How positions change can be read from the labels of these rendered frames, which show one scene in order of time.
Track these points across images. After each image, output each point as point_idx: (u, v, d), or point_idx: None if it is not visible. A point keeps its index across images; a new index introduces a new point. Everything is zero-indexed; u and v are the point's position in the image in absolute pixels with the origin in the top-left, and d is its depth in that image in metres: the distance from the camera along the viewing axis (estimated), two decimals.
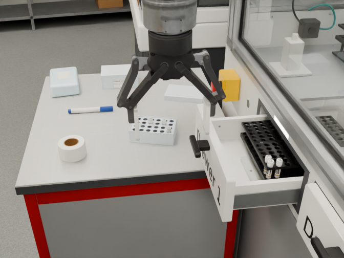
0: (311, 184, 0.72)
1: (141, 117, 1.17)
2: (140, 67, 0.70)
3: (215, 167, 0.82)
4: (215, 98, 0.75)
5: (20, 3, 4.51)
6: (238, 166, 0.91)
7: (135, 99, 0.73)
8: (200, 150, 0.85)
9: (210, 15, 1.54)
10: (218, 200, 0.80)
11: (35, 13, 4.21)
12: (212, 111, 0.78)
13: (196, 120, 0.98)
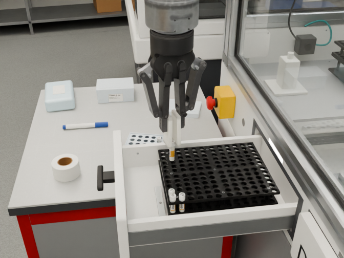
0: (305, 213, 0.71)
1: (136, 135, 1.16)
2: (150, 76, 0.70)
3: None
4: (185, 111, 0.77)
5: (18, 7, 4.50)
6: (151, 196, 0.88)
7: (165, 107, 0.75)
8: (104, 182, 0.82)
9: (207, 27, 1.53)
10: None
11: (33, 17, 4.20)
12: (182, 123, 0.79)
13: None
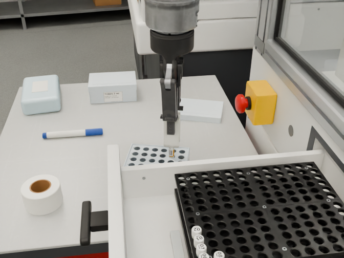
0: None
1: (141, 147, 0.86)
2: (175, 80, 0.69)
3: None
4: (179, 105, 0.79)
5: (11, 0, 4.20)
6: (165, 246, 0.58)
7: (177, 108, 0.75)
8: (92, 230, 0.51)
9: (227, 9, 1.22)
10: None
11: (26, 11, 3.90)
12: None
13: None
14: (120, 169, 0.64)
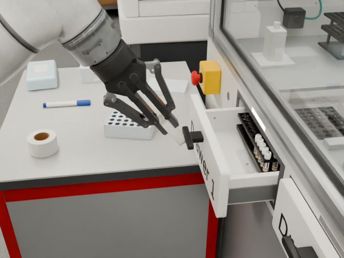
0: (286, 178, 0.66)
1: (118, 111, 1.12)
2: (112, 100, 0.73)
3: (209, 159, 0.77)
4: (169, 113, 0.76)
5: None
6: (234, 158, 0.86)
7: (149, 116, 0.76)
8: (193, 142, 0.80)
9: (195, 7, 1.48)
10: (212, 195, 0.75)
11: None
12: (174, 122, 0.78)
13: (190, 111, 0.93)
14: None
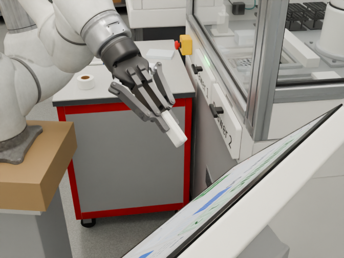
0: (215, 83, 1.36)
1: None
2: (120, 82, 0.78)
3: (205, 78, 1.48)
4: (169, 106, 0.80)
5: None
6: None
7: (151, 105, 0.78)
8: (197, 70, 1.51)
9: (180, 2, 2.18)
10: (207, 96, 1.46)
11: None
12: (174, 119, 0.80)
13: (195, 59, 1.64)
14: None
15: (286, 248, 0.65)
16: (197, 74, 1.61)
